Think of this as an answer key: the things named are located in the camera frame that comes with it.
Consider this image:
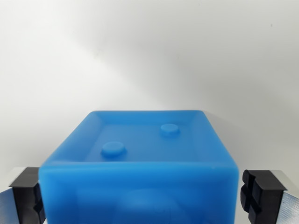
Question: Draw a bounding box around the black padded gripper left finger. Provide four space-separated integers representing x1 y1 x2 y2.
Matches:
0 166 46 224

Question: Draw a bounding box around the black padded gripper right finger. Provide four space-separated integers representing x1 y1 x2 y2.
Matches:
240 169 299 224

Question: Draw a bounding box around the blue plastic cube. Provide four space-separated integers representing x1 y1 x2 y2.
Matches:
38 109 239 224

